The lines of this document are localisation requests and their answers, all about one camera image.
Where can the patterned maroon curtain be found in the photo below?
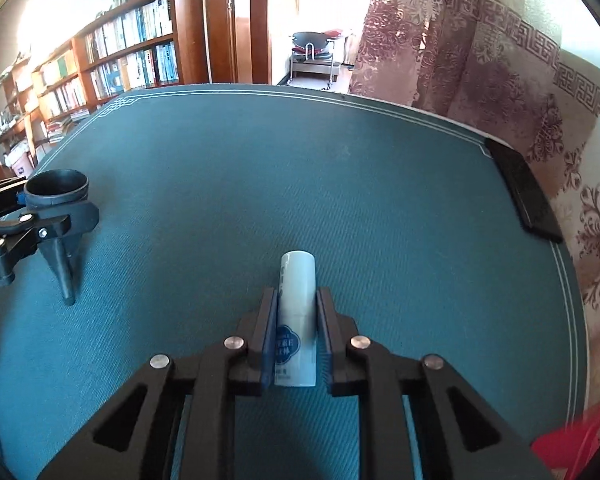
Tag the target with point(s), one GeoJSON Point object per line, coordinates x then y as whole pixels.
{"type": "Point", "coordinates": [430, 50]}

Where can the black ribbed case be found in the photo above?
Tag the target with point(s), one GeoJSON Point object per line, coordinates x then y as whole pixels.
{"type": "Point", "coordinates": [57, 185]}

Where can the wooden bookshelf with books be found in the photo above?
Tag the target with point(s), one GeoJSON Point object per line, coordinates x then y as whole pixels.
{"type": "Point", "coordinates": [130, 30]}

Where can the tall wooden bookshelf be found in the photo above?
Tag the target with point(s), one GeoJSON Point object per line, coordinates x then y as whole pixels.
{"type": "Point", "coordinates": [190, 35]}

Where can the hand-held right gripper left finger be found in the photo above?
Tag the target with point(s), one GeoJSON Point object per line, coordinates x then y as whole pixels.
{"type": "Point", "coordinates": [270, 340]}

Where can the red cardboard box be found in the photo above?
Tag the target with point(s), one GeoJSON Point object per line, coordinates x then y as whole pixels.
{"type": "Point", "coordinates": [575, 440]}

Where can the wooden door frame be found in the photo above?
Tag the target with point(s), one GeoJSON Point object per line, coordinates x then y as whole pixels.
{"type": "Point", "coordinates": [252, 20]}

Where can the metal chair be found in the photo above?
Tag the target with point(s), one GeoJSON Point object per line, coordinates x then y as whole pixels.
{"type": "Point", "coordinates": [312, 67]}

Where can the black phone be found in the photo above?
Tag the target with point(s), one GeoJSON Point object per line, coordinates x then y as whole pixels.
{"type": "Point", "coordinates": [525, 190]}

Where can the low wooden bookshelf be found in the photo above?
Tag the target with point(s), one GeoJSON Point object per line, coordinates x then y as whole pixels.
{"type": "Point", "coordinates": [35, 105]}

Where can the small white blue bottle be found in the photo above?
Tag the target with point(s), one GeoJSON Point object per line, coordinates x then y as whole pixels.
{"type": "Point", "coordinates": [296, 300]}

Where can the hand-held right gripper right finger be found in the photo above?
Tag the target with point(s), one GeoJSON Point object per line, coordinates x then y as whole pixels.
{"type": "Point", "coordinates": [325, 340]}

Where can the black wok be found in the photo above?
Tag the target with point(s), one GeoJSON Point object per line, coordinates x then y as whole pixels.
{"type": "Point", "coordinates": [309, 40]}

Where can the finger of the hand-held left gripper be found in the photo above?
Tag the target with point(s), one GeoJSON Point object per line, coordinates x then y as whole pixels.
{"type": "Point", "coordinates": [0, 192]}
{"type": "Point", "coordinates": [82, 217]}

